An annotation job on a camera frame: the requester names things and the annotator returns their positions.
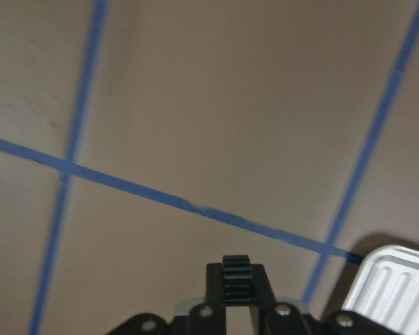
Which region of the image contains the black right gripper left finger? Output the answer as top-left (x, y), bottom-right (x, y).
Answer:
top-left (108, 263), bottom-right (226, 334)

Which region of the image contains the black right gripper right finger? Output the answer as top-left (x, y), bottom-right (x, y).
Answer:
top-left (253, 265), bottom-right (323, 334)

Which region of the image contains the silver ribbed metal tray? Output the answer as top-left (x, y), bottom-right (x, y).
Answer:
top-left (342, 245), bottom-right (419, 334)

